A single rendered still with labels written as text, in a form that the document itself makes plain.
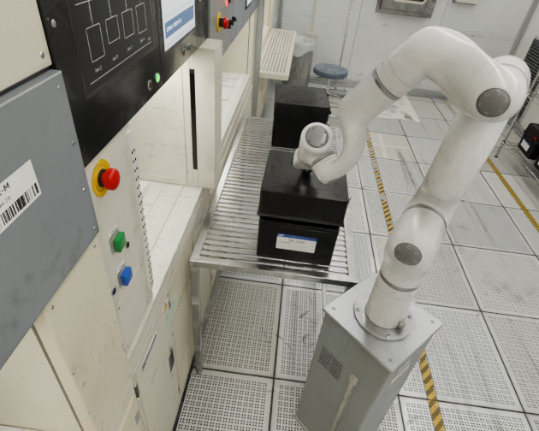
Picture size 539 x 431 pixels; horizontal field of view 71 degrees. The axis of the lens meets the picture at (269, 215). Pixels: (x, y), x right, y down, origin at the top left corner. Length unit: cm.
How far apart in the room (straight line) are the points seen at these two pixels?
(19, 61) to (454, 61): 72
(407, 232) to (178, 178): 93
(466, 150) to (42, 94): 78
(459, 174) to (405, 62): 27
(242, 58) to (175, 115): 146
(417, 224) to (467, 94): 33
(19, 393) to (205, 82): 98
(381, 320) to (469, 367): 117
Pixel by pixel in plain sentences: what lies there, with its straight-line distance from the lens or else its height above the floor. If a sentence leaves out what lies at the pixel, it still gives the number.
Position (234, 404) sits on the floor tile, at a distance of 193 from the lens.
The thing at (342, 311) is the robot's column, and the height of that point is 76.
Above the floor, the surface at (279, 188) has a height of 106.
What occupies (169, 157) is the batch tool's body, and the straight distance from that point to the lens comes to 152.
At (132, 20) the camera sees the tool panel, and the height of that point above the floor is 157.
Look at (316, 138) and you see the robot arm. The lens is 101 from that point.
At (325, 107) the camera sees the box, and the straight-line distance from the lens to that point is 203.
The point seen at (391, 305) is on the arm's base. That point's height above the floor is 88.
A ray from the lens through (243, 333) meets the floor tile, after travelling 211.
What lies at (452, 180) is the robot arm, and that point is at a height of 131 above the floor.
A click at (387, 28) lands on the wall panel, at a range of 553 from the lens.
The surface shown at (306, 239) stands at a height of 87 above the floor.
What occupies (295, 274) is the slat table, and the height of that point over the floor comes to 76.
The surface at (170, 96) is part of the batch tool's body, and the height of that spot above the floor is 123.
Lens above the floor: 174
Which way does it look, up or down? 38 degrees down
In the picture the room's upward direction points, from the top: 6 degrees clockwise
